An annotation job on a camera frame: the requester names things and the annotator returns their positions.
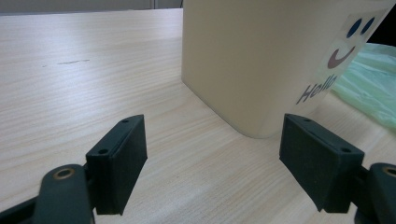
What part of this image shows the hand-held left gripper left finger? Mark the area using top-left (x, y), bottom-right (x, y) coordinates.
top-left (85, 114), bottom-right (149, 217)

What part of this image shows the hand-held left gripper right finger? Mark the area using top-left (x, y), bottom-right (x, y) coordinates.
top-left (278, 113), bottom-right (365, 214)

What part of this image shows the green plastic bag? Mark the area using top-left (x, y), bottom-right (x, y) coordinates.
top-left (330, 42), bottom-right (396, 130)

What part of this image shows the cream bin with smiley face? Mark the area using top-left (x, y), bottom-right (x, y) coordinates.
top-left (181, 0), bottom-right (396, 139)

